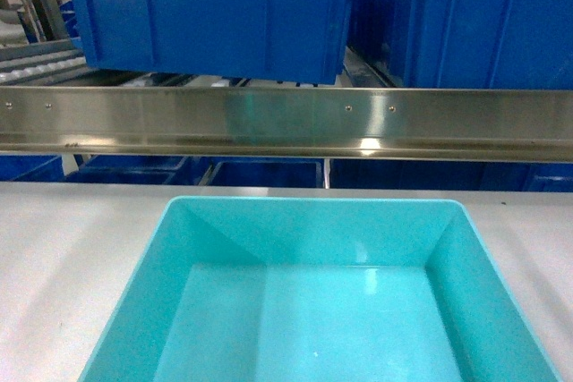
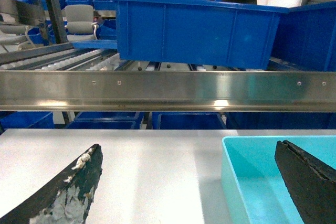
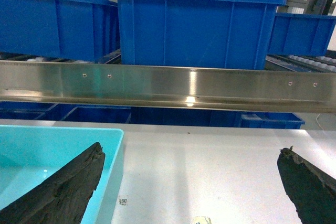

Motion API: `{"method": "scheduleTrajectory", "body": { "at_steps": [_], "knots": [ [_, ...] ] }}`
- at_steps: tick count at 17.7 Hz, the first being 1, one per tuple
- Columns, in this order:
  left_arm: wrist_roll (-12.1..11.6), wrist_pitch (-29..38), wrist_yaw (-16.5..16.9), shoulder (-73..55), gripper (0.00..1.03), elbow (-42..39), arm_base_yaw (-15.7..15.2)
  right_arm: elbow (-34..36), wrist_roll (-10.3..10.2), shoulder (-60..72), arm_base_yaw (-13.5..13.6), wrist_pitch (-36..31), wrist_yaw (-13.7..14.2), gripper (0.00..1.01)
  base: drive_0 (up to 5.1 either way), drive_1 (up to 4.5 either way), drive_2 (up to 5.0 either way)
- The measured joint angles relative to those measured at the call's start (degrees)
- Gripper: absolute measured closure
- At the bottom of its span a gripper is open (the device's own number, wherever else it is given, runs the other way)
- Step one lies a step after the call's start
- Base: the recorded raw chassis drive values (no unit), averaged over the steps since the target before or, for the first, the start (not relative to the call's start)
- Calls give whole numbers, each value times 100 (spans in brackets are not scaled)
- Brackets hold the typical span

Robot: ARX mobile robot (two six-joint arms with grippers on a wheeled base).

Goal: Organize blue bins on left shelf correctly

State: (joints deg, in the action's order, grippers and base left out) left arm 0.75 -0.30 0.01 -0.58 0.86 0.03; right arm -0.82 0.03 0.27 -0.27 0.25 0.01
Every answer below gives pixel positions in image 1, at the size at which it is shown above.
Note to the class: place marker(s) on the teal plastic bin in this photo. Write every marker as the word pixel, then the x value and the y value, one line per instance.
pixel 308 289

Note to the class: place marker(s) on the stainless steel shelf rack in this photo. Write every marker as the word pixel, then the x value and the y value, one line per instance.
pixel 52 102

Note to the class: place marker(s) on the blue bin upper left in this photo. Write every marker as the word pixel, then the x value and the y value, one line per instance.
pixel 276 40

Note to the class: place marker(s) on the blue bin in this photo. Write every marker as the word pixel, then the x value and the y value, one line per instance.
pixel 466 44
pixel 276 40

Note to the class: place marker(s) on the blue bin upper right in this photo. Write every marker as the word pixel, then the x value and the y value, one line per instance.
pixel 466 44

